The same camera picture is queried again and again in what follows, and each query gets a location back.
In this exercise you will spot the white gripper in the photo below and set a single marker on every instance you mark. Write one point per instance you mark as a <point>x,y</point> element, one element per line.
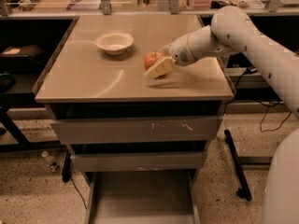
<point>179,52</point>

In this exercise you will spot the red apple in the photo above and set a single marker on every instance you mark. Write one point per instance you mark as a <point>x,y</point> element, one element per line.
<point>151,58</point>

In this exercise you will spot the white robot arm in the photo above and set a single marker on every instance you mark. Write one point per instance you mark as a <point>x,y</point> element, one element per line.
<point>232,31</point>

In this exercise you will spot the top grey drawer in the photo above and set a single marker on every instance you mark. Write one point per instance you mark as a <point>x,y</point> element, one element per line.
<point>136,130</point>

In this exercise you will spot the grey drawer cabinet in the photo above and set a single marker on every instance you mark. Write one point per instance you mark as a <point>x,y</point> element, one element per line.
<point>84,82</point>

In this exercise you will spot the middle grey drawer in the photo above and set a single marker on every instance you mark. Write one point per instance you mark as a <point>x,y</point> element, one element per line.
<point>139,161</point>

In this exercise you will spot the bottom open grey drawer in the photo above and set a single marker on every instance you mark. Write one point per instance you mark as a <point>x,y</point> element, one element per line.
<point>145,197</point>

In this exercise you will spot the white paper bowl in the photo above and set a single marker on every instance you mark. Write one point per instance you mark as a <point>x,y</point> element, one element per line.
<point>114,42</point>

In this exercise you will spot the clear plastic bottle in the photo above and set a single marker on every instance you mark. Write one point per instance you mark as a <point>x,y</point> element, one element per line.
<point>51,162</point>

